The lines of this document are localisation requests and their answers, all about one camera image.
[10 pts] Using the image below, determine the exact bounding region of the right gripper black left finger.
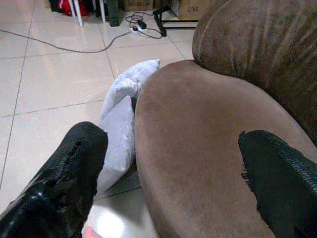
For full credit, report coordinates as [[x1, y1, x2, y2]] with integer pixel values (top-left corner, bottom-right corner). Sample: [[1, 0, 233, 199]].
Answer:
[[0, 120, 109, 238]]

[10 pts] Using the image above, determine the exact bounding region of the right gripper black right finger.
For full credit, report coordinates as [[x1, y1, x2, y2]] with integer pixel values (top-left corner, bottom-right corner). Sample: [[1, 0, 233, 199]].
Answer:
[[237, 129, 317, 238]]

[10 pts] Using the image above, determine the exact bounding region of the light grey square pillow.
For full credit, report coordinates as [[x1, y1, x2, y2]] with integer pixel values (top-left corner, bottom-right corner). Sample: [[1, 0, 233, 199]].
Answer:
[[100, 59, 161, 122], [96, 95, 136, 198]]

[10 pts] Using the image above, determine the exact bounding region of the brown round velvet sofa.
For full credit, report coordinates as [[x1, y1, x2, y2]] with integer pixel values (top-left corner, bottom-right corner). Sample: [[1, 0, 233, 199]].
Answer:
[[135, 0, 317, 238]]

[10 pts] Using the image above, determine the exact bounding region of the black metal floor stand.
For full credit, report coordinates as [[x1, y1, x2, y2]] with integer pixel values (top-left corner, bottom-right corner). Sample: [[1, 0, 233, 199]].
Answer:
[[152, 6, 200, 38]]

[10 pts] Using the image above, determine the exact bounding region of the white plastic chair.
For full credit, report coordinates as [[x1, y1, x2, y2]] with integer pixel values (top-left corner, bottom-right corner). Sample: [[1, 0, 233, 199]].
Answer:
[[69, 0, 107, 27]]

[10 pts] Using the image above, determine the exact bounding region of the white power strip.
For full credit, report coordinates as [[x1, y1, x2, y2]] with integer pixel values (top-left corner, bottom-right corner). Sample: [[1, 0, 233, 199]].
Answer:
[[128, 25, 150, 35]]

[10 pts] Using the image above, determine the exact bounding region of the red bag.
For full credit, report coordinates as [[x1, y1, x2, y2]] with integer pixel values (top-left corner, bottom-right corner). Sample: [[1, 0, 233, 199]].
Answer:
[[60, 0, 90, 17]]

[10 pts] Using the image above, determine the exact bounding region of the black bag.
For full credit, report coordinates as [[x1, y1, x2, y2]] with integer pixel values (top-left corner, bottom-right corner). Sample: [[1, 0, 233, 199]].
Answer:
[[48, 0, 65, 13]]

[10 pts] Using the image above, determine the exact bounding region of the black upright box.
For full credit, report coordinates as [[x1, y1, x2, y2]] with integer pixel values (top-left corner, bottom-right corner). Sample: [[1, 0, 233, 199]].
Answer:
[[107, 0, 122, 27]]

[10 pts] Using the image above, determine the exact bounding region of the large brown cardboard box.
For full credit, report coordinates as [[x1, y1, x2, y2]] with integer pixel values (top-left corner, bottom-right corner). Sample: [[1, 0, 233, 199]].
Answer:
[[177, 0, 208, 21]]

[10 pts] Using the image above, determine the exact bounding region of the grey floor cable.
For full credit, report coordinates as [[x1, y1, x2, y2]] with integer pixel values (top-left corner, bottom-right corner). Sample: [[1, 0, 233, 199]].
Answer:
[[0, 29, 132, 54]]

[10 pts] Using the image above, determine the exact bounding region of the thin black coiled cable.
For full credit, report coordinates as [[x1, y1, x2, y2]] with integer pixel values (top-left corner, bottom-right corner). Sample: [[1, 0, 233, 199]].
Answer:
[[125, 11, 163, 40]]

